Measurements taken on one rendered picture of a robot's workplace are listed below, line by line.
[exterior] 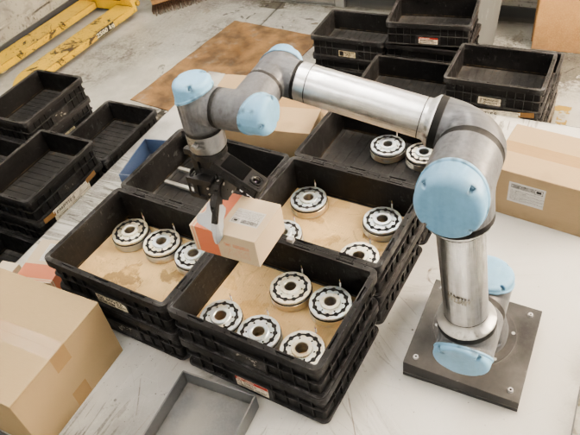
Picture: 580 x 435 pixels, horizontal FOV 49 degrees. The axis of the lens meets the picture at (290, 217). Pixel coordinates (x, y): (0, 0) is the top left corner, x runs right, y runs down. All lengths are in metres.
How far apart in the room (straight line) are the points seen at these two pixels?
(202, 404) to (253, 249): 0.45
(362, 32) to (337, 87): 2.41
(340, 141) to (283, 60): 0.82
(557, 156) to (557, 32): 2.28
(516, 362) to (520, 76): 1.65
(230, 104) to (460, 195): 0.42
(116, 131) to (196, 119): 1.97
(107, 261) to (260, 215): 0.59
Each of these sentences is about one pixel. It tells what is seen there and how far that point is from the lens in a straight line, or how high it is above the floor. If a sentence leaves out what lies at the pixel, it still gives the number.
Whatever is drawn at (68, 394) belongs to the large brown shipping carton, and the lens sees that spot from 1.63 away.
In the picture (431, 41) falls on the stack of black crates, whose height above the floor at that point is 0.52.
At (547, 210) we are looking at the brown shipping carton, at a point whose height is 0.76.
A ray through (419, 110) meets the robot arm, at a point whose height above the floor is 1.38.
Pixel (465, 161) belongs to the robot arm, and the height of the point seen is 1.39.
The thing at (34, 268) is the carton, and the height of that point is 0.77.
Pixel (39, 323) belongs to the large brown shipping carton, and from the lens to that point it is 1.61.
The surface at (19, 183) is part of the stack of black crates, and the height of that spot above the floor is 0.49.
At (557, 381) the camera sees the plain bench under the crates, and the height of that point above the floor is 0.70.
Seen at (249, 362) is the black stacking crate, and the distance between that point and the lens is 1.44.
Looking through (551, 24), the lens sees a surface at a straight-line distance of 4.12.
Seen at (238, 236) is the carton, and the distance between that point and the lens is 1.30.
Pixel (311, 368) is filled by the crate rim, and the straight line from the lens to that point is 1.30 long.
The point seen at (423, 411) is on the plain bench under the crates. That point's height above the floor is 0.70.
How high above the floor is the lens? 2.01
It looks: 43 degrees down
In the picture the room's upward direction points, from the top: 10 degrees counter-clockwise
